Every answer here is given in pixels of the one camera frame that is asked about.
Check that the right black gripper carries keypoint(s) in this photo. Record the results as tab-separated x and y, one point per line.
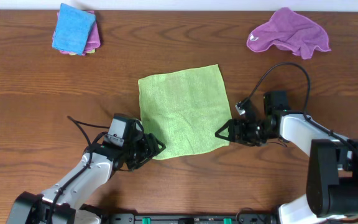
233	125

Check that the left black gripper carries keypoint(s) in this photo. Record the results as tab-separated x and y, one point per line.
153	148

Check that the green microfiber cloth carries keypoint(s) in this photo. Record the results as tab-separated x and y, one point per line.
184	109

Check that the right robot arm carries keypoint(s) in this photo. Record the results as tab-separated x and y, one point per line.
332	181

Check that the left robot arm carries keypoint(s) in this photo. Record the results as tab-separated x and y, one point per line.
64	202

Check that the purple crumpled cloth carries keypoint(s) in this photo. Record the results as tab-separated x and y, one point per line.
289	31

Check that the green folded cloth bottom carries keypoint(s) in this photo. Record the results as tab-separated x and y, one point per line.
89	51

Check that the purple folded cloth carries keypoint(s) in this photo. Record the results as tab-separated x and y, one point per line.
93	41

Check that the blue folded cloth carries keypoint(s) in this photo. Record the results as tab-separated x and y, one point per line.
73	29

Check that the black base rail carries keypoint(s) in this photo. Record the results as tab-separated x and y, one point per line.
242	218

